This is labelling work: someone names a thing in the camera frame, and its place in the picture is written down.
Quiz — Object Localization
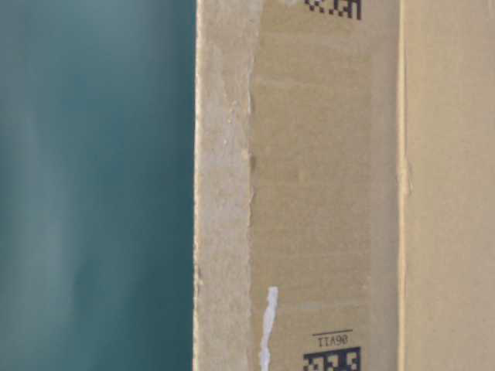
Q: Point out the brown cardboard box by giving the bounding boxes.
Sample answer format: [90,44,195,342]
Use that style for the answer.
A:
[193,1,494,370]

